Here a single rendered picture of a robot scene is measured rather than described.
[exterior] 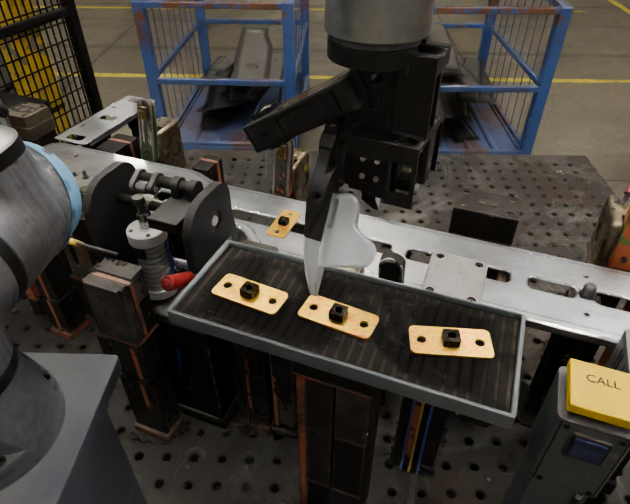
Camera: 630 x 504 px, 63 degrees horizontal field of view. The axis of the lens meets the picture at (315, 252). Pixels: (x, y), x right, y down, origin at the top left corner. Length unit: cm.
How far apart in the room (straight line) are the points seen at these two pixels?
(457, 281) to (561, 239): 90
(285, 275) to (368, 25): 34
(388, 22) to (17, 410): 46
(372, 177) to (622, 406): 32
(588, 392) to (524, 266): 42
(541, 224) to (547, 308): 78
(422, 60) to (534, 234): 123
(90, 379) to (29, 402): 9
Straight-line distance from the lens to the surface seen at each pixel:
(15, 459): 58
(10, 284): 53
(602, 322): 89
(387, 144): 39
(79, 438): 60
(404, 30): 37
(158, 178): 79
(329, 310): 56
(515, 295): 88
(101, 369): 65
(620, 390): 58
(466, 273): 73
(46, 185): 58
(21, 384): 57
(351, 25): 37
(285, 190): 108
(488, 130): 343
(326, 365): 53
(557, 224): 166
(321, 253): 42
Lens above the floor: 157
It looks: 39 degrees down
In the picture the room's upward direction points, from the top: straight up
